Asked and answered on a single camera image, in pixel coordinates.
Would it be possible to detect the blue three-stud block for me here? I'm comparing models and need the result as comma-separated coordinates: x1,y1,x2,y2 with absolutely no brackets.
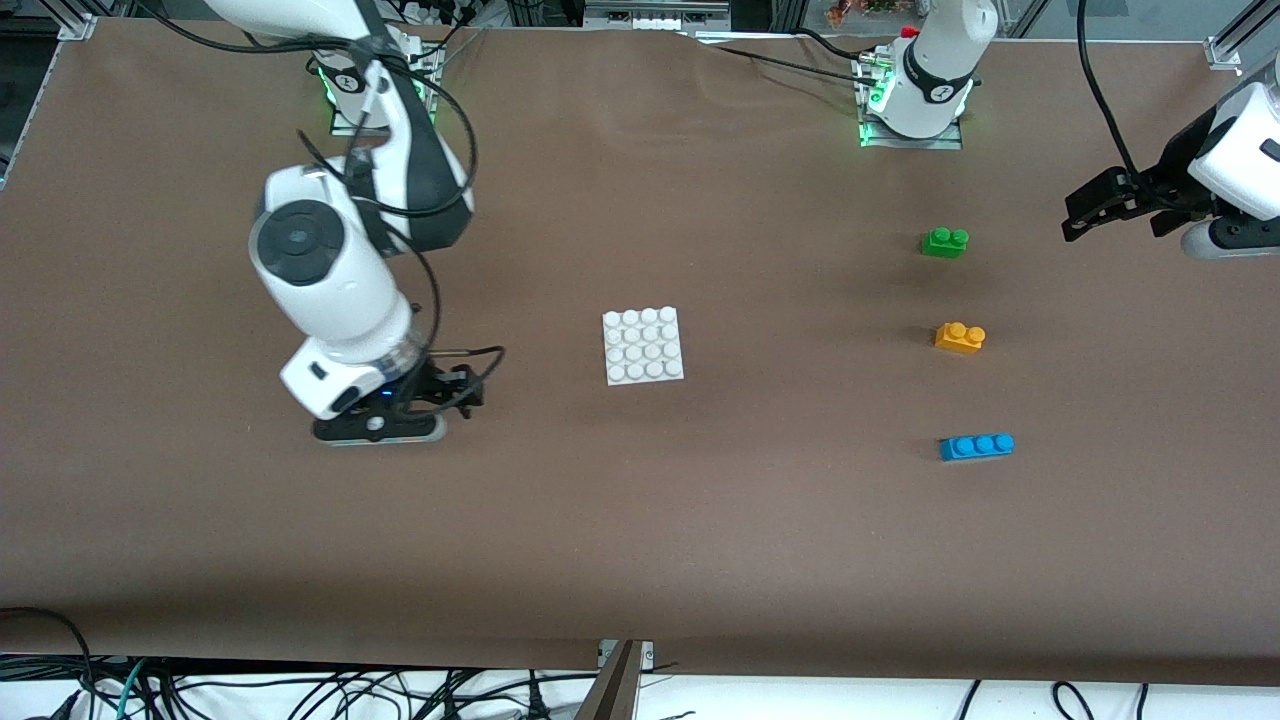
939,433,1016,463

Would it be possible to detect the yellow two-stud block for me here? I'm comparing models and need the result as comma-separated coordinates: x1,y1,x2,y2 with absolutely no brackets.
934,321,987,356

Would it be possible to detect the teal cable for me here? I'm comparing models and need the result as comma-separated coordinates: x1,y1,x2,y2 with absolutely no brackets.
115,658,149,720

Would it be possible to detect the brown table cover sheet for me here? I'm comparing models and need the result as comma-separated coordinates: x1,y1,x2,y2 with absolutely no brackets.
0,18,1280,687

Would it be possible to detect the orange red small item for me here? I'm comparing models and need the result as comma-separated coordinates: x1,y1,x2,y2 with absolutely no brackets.
825,0,901,26

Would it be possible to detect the black looped cable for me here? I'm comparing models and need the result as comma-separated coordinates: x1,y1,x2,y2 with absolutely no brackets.
0,605,96,720

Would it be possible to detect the aluminium frame post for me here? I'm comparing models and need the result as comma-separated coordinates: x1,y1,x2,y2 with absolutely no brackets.
45,0,96,41
1205,0,1280,71

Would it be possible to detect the white studded base plate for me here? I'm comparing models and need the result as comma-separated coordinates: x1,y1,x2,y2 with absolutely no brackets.
602,306,685,387

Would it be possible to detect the grey power strip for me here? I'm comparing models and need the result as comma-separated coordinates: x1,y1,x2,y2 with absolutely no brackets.
585,0,731,31

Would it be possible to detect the aluminium profile beam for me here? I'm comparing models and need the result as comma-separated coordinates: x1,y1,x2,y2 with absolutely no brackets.
575,640,641,720

